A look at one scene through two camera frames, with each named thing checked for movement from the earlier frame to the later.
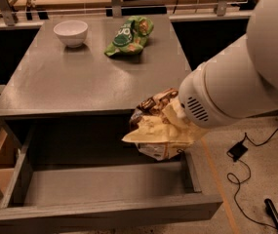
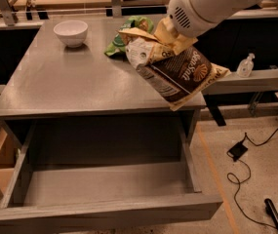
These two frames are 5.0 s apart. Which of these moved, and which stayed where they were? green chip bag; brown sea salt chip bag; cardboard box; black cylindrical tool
Moved: brown sea salt chip bag
Stayed: black cylindrical tool; cardboard box; green chip bag
